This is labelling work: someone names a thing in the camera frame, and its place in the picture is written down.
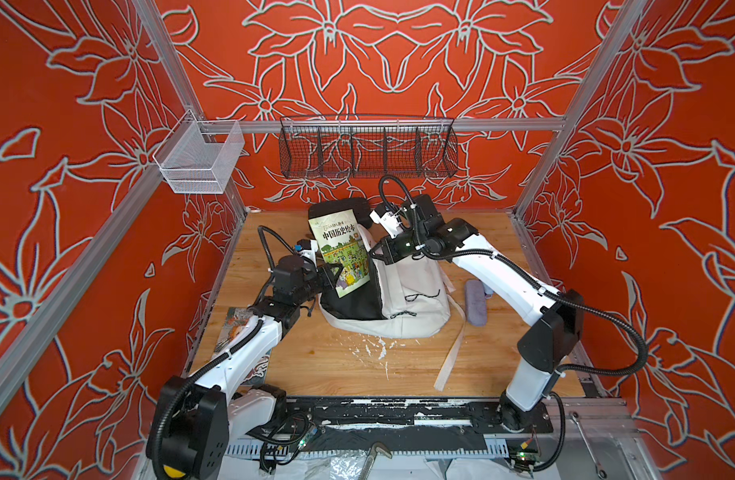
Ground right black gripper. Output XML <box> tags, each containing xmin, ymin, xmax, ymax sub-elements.
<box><xmin>363</xmin><ymin>227</ymin><xmax>429</xmax><ymax>264</ymax></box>

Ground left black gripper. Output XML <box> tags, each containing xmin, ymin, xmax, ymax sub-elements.
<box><xmin>292</xmin><ymin>261</ymin><xmax>341</xmax><ymax>306</ymax></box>

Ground green history comic book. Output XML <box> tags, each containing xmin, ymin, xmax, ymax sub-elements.
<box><xmin>308</xmin><ymin>209</ymin><xmax>371</xmax><ymax>298</ymax></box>

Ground white student backpack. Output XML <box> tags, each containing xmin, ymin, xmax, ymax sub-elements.
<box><xmin>317</xmin><ymin>224</ymin><xmax>467</xmax><ymax>392</ymax></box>

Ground red cartoon story book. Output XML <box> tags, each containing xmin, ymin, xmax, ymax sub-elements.
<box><xmin>213</xmin><ymin>306</ymin><xmax>272</xmax><ymax>385</ymax></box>

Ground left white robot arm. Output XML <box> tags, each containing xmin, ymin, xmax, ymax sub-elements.
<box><xmin>145</xmin><ymin>239</ymin><xmax>342</xmax><ymax>479</ymax></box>

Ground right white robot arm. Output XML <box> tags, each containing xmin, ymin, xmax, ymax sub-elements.
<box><xmin>369</xmin><ymin>194</ymin><xmax>647</xmax><ymax>432</ymax></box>

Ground black plastic case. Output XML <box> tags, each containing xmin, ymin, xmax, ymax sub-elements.
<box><xmin>307</xmin><ymin>197</ymin><xmax>373</xmax><ymax>229</ymax></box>

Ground purple glasses case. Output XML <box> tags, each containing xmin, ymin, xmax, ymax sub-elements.
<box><xmin>465</xmin><ymin>279</ymin><xmax>493</xmax><ymax>327</ymax></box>

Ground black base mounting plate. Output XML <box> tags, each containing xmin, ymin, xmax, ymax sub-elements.
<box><xmin>233</xmin><ymin>395</ymin><xmax>555</xmax><ymax>436</ymax></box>

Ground small green circuit board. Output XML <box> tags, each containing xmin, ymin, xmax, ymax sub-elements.
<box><xmin>509</xmin><ymin>447</ymin><xmax>539</xmax><ymax>474</ymax></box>

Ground yellow tape roll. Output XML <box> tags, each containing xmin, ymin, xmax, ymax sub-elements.
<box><xmin>163</xmin><ymin>465</ymin><xmax>186</xmax><ymax>479</ymax></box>

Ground steel wrench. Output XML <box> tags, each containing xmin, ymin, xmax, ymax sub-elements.
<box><xmin>571</xmin><ymin>411</ymin><xmax>609</xmax><ymax>479</ymax></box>

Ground black wire wall basket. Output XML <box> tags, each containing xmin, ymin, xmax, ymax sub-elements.
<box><xmin>278</xmin><ymin>114</ymin><xmax>459</xmax><ymax>180</ymax></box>

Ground white wire mesh basket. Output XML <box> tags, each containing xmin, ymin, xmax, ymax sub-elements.
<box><xmin>153</xmin><ymin>110</ymin><xmax>245</xmax><ymax>194</ymax></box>

